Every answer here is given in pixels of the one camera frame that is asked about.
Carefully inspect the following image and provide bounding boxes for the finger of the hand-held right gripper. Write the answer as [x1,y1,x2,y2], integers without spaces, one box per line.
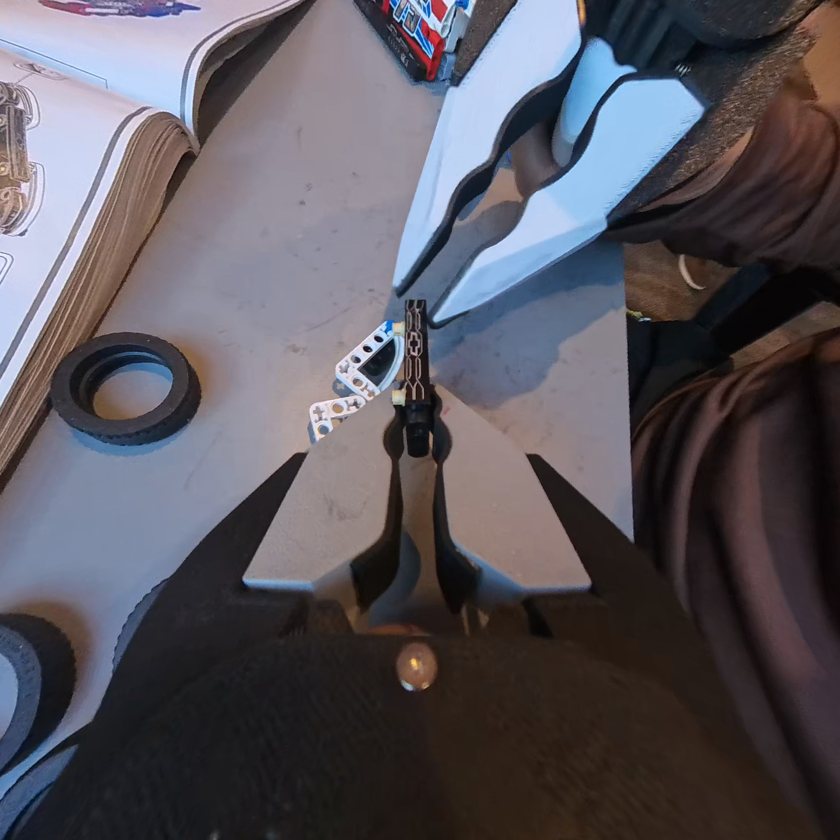
[392,0,585,296]
[427,66,706,329]

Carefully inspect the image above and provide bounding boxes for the open instruction booklet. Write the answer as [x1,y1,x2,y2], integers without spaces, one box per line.
[0,0,309,476]

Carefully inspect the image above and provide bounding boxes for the black patterned toy beam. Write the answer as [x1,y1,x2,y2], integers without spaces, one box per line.
[405,298,429,403]

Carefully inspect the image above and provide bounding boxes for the black toy tire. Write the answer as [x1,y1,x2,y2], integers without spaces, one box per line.
[113,577,173,670]
[0,613,77,774]
[49,331,202,448]

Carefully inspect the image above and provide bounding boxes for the black chair frame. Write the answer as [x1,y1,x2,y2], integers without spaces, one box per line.
[696,262,840,342]

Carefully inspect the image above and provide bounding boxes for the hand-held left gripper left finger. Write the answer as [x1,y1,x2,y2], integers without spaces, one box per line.
[241,387,403,611]

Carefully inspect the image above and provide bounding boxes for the person's brown shirt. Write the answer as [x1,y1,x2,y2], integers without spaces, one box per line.
[630,328,840,840]

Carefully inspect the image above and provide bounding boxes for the grey desk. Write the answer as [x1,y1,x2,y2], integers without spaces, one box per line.
[0,0,634,775]

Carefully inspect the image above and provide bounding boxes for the red toy car model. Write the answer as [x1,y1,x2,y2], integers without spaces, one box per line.
[354,0,475,83]

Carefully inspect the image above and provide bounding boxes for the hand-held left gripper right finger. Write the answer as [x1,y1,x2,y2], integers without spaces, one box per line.
[430,384,595,614]

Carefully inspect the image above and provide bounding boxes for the person's right forearm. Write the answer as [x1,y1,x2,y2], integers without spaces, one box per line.
[607,7,840,273]

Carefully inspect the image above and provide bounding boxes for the black toy pin connector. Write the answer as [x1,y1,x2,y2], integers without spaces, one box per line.
[403,397,434,459]

